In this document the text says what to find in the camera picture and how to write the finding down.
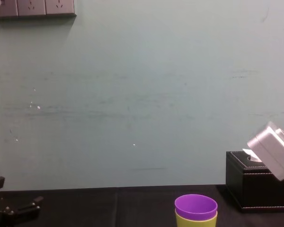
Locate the black table cloth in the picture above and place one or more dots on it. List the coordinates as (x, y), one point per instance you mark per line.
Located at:
(109, 208)

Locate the yellow-green plastic cup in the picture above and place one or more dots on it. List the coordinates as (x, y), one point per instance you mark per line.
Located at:
(195, 223)

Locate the purple plastic cup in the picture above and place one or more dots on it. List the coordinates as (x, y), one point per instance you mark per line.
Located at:
(196, 208)

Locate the black leather tissue box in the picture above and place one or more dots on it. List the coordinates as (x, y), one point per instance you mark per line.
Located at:
(251, 189)

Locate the white tissue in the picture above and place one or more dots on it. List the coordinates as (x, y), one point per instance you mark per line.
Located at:
(250, 154)

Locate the grey wall socket plate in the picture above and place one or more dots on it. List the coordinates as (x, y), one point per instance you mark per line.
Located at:
(31, 7)
(60, 6)

